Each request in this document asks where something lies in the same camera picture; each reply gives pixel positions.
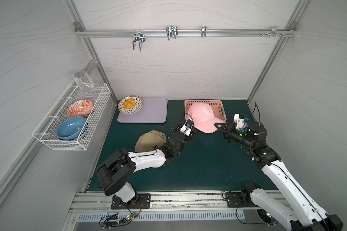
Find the clear drinking glass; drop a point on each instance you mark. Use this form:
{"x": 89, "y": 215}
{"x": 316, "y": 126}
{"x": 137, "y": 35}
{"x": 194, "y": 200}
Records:
{"x": 84, "y": 81}

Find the white wire wall basket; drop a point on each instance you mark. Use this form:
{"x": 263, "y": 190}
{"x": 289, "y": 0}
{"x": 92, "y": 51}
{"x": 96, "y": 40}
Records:
{"x": 46, "y": 130}

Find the pink plastic basket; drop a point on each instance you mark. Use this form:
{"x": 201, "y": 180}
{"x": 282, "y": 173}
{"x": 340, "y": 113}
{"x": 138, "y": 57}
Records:
{"x": 216, "y": 105}

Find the double wire metal hook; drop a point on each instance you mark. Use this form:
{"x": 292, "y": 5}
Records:
{"x": 139, "y": 39}

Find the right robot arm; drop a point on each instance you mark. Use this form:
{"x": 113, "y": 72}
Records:
{"x": 303, "y": 214}

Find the lavender cutting mat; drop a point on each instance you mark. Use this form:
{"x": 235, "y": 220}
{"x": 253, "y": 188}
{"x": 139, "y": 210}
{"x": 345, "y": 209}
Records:
{"x": 154, "y": 110}

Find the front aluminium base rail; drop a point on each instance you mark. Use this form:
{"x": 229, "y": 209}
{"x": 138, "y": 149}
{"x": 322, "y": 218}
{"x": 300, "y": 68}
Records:
{"x": 159, "y": 201}

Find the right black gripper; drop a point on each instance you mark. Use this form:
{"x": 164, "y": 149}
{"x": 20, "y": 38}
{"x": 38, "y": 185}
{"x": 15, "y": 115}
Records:
{"x": 230, "y": 131}

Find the orange patterned bowl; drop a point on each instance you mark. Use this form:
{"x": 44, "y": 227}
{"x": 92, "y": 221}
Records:
{"x": 80, "y": 108}

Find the horizontal aluminium rail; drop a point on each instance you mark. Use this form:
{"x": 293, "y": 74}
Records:
{"x": 182, "y": 33}

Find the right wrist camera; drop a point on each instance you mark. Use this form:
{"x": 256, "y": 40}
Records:
{"x": 241, "y": 122}

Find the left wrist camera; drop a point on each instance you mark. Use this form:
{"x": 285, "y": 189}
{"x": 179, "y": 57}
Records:
{"x": 187, "y": 127}

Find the beige baseball cap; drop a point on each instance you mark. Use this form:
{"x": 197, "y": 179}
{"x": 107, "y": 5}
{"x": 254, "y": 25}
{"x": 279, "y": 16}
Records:
{"x": 149, "y": 140}

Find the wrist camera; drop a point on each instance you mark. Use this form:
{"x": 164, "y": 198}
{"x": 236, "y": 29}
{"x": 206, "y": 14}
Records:
{"x": 187, "y": 127}
{"x": 241, "y": 122}

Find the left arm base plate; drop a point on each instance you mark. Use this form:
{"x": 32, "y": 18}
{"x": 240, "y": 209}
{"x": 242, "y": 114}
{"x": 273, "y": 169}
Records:
{"x": 139, "y": 201}

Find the blue ceramic bowl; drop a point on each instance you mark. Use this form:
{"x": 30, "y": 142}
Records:
{"x": 71, "y": 128}

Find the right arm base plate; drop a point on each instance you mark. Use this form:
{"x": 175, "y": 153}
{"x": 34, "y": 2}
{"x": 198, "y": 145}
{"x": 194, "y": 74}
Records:
{"x": 237, "y": 199}

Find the patterned plate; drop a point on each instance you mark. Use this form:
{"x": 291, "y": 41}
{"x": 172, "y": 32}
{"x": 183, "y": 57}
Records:
{"x": 138, "y": 105}

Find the loop metal hook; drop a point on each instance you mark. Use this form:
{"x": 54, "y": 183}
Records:
{"x": 172, "y": 32}

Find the pink baseball cap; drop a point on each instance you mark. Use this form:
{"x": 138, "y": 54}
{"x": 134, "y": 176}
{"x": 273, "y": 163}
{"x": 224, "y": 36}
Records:
{"x": 204, "y": 117}

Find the yellow fruit pieces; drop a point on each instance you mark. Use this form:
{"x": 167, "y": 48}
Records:
{"x": 129, "y": 103}

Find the small metal hook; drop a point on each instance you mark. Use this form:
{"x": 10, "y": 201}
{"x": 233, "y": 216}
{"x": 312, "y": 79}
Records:
{"x": 203, "y": 31}

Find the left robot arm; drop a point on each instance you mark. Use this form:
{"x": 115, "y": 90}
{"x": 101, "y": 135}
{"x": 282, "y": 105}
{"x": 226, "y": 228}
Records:
{"x": 115, "y": 171}

